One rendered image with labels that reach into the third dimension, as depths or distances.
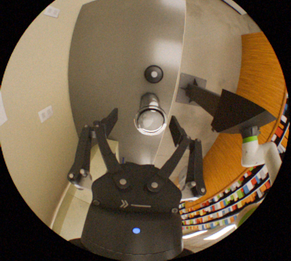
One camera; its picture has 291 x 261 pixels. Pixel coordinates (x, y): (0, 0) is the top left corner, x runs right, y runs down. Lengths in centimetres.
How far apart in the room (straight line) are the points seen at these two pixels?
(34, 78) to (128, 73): 54
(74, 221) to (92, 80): 74
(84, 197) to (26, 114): 50
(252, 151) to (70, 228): 98
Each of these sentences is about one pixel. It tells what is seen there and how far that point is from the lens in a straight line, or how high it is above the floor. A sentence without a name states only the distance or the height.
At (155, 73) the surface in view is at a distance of 42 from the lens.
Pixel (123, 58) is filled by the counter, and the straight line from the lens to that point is 52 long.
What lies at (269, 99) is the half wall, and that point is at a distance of 191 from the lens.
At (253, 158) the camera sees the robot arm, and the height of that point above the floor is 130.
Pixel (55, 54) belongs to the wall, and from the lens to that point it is 71.
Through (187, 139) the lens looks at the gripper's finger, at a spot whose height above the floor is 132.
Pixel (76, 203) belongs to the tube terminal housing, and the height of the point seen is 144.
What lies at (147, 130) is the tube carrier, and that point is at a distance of 33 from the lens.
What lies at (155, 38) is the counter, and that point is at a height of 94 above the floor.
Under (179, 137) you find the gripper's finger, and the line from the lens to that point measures 16.
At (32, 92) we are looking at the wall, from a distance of 63.
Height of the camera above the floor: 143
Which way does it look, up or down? 63 degrees down
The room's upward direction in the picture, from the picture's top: 171 degrees counter-clockwise
